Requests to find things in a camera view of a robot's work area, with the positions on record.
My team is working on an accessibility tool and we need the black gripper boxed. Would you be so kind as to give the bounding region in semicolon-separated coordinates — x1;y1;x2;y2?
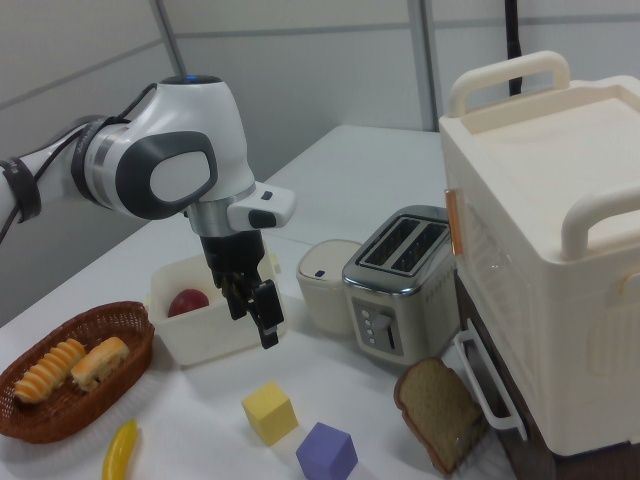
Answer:
198;229;286;351

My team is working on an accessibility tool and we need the golden bread roll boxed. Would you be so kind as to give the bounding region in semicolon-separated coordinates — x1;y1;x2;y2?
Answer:
70;336;132;393

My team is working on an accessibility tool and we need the brown bread slice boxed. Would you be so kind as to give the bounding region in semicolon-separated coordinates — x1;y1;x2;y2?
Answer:
393;356;489;475

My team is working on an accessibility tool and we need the striped spiral bread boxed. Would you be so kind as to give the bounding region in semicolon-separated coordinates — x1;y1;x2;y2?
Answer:
13;338;87;404

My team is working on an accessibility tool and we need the white square plastic container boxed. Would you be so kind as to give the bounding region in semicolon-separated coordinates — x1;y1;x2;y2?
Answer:
144;252;289;370

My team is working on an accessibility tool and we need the red toy apple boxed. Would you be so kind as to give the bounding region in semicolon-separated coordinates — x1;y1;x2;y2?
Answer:
167;288;211;320

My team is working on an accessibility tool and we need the small white lidded bin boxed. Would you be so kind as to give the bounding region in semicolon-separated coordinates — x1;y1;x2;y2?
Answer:
296;238;364;337

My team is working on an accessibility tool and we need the yellow foam cube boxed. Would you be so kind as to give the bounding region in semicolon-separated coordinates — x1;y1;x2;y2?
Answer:
241;380;300;448

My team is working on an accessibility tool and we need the cream and chrome toaster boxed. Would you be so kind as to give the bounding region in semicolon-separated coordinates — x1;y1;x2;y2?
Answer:
341;204;461;369

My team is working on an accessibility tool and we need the purple foam cube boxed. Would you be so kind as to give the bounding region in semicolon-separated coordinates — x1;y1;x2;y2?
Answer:
294;421;359;480

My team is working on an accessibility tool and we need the brown wicker basket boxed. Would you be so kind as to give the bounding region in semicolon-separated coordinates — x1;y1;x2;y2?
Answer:
0;300;156;445

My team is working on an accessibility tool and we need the yellow toy banana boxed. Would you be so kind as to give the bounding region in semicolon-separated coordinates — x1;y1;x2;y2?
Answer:
101;418;139;480

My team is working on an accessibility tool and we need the black pole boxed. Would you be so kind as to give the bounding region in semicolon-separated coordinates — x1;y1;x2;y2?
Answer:
502;0;527;97

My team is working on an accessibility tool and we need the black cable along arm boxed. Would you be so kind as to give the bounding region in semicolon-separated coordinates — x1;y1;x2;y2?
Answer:
0;82;161;246

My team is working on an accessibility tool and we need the white wire handle frame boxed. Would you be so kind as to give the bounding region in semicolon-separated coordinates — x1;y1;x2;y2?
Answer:
453;329;529;442

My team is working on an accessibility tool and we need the cream box with handles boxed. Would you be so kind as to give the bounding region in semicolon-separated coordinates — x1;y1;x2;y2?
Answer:
438;49;640;459

